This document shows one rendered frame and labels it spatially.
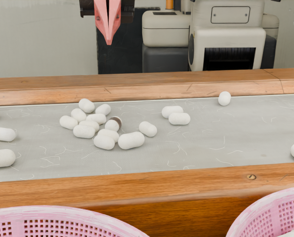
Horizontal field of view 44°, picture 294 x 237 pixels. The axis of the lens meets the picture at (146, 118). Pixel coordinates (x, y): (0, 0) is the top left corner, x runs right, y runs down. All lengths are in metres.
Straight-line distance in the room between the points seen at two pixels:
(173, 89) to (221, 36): 0.50
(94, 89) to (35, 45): 2.04
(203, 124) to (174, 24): 0.90
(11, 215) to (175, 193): 0.15
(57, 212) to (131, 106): 0.35
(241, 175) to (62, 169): 0.21
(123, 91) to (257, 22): 0.66
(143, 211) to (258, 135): 0.26
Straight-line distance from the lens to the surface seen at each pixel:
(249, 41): 1.21
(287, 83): 0.78
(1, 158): 0.47
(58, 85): 0.71
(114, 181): 0.38
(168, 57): 1.47
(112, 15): 0.65
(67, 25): 2.65
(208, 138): 0.54
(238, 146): 0.52
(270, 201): 0.36
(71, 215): 0.34
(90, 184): 0.38
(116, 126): 0.54
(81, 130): 0.53
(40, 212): 0.35
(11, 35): 2.75
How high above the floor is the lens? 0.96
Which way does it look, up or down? 22 degrees down
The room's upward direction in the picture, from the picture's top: straight up
